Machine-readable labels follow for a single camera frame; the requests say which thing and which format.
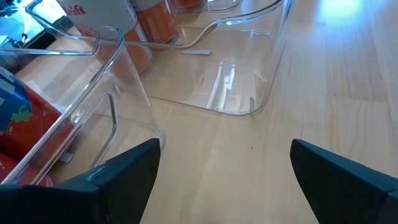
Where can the grey tape strip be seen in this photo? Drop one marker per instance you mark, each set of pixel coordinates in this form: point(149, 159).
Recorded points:
point(196, 52)
point(66, 157)

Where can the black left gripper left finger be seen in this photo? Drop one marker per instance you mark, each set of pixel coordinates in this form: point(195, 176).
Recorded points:
point(93, 199)

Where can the red Fanta can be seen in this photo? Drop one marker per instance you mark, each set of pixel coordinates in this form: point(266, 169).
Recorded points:
point(18, 124)
point(12, 172)

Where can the clear plastic bin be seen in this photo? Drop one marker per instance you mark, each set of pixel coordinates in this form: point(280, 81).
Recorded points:
point(224, 7)
point(93, 102)
point(233, 77)

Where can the red Coca-Cola can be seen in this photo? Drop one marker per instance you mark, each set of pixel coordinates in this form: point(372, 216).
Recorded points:
point(186, 2)

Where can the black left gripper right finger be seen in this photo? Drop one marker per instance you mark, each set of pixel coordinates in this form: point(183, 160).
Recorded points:
point(348, 193)

